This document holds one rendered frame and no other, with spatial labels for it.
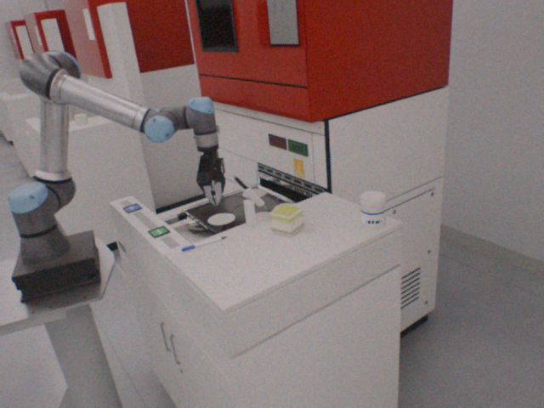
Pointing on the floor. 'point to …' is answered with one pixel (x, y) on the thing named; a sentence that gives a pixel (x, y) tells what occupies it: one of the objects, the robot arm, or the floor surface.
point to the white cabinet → (275, 350)
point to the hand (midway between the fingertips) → (215, 203)
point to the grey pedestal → (82, 361)
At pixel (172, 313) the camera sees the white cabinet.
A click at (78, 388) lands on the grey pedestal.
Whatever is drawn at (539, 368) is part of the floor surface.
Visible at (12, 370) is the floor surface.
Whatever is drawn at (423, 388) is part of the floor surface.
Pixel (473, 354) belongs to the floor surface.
